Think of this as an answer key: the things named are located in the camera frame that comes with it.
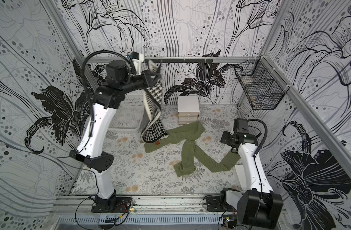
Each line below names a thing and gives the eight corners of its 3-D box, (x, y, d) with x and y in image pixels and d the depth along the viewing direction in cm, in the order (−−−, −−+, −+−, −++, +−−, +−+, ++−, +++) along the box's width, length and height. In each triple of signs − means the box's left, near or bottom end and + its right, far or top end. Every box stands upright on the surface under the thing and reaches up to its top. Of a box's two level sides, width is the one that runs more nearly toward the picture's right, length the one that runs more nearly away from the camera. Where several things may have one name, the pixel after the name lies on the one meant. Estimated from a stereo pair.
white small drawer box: (178, 125, 108) (177, 112, 97) (178, 106, 121) (178, 93, 110) (198, 125, 108) (200, 112, 97) (196, 106, 121) (198, 93, 110)
